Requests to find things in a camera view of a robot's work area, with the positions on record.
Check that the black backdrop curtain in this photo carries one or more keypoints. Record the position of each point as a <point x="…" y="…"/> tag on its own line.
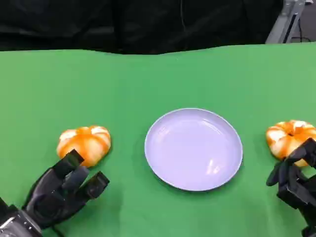
<point x="123" y="24"/>

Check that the orange white toy bread roll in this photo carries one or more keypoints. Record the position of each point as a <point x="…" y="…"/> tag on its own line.
<point x="284" y="138"/>
<point x="85" y="142"/>

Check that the green table cloth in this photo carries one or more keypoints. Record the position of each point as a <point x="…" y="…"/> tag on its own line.
<point x="123" y="93"/>

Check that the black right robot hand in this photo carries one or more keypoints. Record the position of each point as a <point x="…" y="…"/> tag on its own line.
<point x="293" y="182"/>

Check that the grey metal frame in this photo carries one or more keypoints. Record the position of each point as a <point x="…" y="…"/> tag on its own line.
<point x="284" y="22"/>

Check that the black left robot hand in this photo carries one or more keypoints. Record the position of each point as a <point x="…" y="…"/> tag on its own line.
<point x="47" y="197"/>

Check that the lilac plate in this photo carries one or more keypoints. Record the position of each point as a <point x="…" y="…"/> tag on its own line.
<point x="193" y="150"/>

